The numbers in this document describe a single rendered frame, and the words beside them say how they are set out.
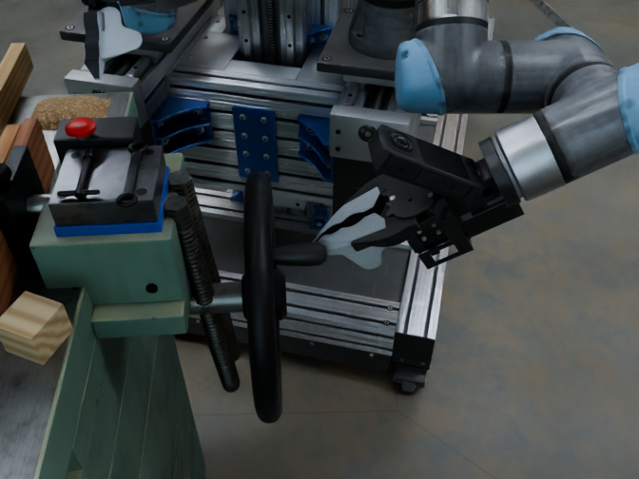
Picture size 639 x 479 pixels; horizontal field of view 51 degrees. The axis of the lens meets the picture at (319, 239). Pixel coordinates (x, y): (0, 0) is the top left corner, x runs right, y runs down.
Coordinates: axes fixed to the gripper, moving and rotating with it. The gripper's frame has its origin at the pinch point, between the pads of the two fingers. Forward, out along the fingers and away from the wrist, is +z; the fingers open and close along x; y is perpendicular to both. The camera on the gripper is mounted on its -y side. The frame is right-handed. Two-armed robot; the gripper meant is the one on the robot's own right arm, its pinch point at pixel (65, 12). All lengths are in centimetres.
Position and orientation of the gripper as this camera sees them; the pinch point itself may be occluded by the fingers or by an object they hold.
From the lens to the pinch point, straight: 73.7
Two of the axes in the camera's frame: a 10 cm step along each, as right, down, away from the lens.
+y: 9.9, -1.1, 0.0
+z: 0.7, 6.8, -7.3
